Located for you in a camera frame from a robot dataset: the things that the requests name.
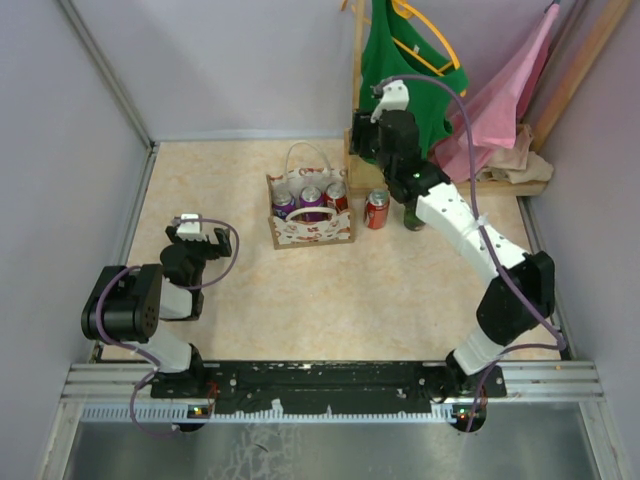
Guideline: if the red cola can front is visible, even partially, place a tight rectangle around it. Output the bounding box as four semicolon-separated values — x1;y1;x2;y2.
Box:
364;189;390;230

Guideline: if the red cola can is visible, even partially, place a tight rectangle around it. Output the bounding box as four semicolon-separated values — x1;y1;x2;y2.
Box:
324;181;348;213
364;189;390;230

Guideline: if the green glass bottle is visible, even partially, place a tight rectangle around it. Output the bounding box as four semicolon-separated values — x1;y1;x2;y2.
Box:
403;201;425;232

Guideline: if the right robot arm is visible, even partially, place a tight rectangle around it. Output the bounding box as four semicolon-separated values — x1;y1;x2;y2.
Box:
350;110;555;396

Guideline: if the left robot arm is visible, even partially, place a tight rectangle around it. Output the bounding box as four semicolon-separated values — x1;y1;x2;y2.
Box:
80;214;239;398

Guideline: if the red cola can in bag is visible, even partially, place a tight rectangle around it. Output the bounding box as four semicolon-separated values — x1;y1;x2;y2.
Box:
324;181;348;213

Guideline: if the canvas tote bag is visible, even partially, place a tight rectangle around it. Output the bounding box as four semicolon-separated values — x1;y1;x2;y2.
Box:
266;141;355;249

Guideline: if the wooden clothes rack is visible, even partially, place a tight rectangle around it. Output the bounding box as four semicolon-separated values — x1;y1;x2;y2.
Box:
341;1;635;197

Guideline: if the purple soda can left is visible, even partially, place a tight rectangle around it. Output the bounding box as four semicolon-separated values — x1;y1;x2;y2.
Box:
271;187;297;220

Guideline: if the purple soda can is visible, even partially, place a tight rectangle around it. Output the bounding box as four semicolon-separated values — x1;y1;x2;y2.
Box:
271;187;297;220
299;185;326;222

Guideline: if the green tank top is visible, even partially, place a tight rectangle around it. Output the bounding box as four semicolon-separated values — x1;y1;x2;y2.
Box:
359;0;468;153

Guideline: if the purple soda can middle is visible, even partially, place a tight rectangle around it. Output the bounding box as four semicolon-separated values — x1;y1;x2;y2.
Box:
299;185;326;222

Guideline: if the pink shirt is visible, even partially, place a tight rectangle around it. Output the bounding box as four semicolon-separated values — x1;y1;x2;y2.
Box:
433;2;560;183

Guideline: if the beige cloth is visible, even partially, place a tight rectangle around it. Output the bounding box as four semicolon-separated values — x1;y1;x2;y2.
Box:
476;124;554;184

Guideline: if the yellow clothes hanger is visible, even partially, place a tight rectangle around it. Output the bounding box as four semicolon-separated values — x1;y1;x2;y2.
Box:
340;0;468;98

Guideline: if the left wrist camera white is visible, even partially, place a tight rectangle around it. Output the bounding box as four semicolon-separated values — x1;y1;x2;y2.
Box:
172;213;206;241

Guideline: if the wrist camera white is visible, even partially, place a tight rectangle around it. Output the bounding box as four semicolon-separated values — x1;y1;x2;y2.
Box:
172;213;206;241
371;80;409;123

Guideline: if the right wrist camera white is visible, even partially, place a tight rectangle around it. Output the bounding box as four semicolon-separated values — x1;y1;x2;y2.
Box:
371;80;409;123

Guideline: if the white cable duct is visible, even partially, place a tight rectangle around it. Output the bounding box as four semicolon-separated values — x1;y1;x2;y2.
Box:
79;403;489;425

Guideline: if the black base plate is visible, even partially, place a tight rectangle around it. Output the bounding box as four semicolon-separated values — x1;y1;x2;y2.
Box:
151;361;482;415

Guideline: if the aluminium rail frame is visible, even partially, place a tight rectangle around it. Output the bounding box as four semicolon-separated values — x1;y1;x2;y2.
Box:
59;362;606;401

